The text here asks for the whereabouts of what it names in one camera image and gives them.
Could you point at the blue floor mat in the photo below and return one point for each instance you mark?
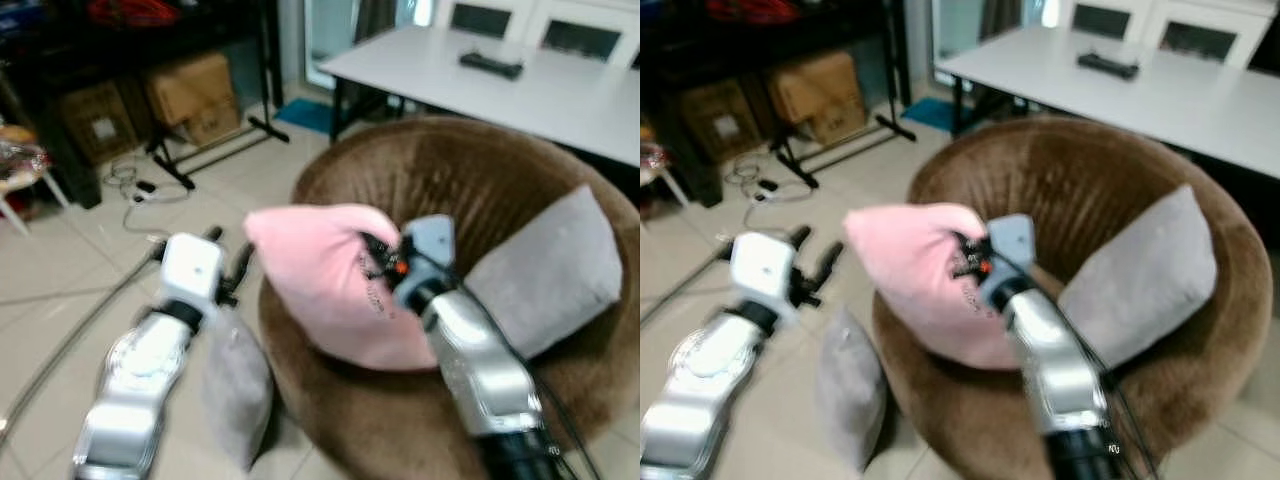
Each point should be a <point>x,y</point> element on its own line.
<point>925,114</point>
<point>303,115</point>

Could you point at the black device on table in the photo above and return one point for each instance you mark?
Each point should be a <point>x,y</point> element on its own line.
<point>1108,66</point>
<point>490,66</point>

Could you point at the grey square pillow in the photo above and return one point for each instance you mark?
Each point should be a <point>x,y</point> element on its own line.
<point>545,275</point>
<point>237,390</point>
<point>1140,280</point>
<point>850,390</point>

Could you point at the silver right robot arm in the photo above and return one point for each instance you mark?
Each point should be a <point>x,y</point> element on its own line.
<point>485,380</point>
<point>1065,380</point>

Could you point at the black metal storage rack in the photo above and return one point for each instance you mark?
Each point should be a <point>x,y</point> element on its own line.
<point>60,50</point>
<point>700,50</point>

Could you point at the pink pillow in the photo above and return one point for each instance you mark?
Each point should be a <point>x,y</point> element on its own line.
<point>915,275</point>
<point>320,275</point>

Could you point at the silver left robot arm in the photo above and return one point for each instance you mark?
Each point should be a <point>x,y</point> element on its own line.
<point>700,395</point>
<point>140,390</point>

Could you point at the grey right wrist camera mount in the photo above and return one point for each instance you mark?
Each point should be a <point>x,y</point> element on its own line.
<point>430,248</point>
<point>1012,248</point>

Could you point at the brown cardboard box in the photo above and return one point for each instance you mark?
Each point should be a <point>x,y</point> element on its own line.
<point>815,95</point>
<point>193,95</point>

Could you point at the white table with black frame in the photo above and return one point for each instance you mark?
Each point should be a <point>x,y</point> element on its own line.
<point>1150,100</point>
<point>520,95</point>

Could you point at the dark labelled cardboard box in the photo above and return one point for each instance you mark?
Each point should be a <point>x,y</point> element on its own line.
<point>718,122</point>
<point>98,122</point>

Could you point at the brown round velvet sofa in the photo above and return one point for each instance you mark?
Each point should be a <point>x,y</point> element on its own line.
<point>480,160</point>
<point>1090,165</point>

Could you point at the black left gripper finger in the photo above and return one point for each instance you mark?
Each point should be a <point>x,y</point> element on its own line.
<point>241,265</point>
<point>213,234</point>

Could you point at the white chair with dark panel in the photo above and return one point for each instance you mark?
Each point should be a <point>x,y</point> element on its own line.
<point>1100,18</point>
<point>585,38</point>
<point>1205,38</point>
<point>480,18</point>

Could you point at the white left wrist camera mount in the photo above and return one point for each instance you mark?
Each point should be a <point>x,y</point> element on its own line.
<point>762,268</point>
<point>190,268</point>

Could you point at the red item on rack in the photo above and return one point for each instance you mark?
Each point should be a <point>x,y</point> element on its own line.
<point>130,10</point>
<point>750,9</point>

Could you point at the small white side table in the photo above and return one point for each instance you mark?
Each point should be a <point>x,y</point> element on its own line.
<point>22,175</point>
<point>658,170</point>

